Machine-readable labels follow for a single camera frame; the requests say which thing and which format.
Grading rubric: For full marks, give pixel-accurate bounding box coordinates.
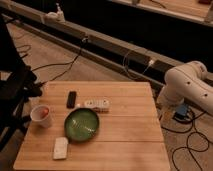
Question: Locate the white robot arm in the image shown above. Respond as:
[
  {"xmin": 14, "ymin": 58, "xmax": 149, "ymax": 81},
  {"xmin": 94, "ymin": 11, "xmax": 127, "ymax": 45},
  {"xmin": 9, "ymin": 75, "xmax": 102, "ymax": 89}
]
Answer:
[{"xmin": 157, "ymin": 61, "xmax": 213, "ymax": 115}]

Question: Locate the green round plate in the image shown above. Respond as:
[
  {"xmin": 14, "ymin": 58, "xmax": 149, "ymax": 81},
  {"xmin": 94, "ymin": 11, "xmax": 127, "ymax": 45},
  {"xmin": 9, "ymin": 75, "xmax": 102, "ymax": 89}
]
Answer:
[{"xmin": 64, "ymin": 108, "xmax": 99, "ymax": 142}]

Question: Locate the wooden table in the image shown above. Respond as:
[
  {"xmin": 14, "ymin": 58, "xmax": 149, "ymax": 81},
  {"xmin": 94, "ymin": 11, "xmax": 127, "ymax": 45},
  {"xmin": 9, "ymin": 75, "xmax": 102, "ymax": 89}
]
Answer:
[{"xmin": 13, "ymin": 80, "xmax": 171, "ymax": 171}]

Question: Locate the orange object in cup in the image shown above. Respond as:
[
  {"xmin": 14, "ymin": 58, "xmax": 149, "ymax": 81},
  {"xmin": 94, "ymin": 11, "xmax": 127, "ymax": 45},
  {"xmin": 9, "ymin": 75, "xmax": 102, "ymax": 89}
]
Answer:
[{"xmin": 41, "ymin": 108, "xmax": 49, "ymax": 118}]

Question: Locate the white paper cup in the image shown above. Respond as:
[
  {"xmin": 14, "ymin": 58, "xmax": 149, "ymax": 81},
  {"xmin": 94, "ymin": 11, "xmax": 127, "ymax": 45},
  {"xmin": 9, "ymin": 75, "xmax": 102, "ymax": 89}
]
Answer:
[{"xmin": 30, "ymin": 105, "xmax": 52, "ymax": 128}]

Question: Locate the blue box on floor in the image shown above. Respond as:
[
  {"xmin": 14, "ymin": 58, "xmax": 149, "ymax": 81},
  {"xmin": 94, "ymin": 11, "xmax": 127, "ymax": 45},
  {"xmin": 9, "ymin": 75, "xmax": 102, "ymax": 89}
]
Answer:
[{"xmin": 174, "ymin": 104, "xmax": 188, "ymax": 119}]

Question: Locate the white sponge block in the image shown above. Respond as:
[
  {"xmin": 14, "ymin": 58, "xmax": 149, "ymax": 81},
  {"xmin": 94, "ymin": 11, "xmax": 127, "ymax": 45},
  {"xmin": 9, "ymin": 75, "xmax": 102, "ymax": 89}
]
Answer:
[{"xmin": 53, "ymin": 137, "xmax": 68, "ymax": 160}]

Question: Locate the black chair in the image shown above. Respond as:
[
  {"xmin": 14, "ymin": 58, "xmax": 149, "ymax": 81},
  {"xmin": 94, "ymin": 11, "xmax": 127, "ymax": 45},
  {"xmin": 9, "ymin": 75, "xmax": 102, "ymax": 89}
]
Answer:
[{"xmin": 0, "ymin": 14, "xmax": 42, "ymax": 152}]

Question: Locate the black floor cable left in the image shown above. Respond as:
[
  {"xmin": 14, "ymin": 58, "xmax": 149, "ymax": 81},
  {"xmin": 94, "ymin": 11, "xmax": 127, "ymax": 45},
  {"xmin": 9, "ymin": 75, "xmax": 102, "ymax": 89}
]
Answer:
[{"xmin": 31, "ymin": 36, "xmax": 89, "ymax": 84}]

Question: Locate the long metal rail beam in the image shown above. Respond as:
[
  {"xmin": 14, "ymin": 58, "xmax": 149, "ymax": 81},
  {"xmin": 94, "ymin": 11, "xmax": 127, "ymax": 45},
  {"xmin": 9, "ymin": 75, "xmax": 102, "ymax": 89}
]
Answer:
[{"xmin": 0, "ymin": 0, "xmax": 213, "ymax": 86}]

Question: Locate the white cable on rail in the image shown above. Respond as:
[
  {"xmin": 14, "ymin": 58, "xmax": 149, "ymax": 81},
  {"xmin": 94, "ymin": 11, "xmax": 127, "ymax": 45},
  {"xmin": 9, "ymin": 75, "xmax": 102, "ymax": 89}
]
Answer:
[{"xmin": 121, "ymin": 49, "xmax": 156, "ymax": 81}]

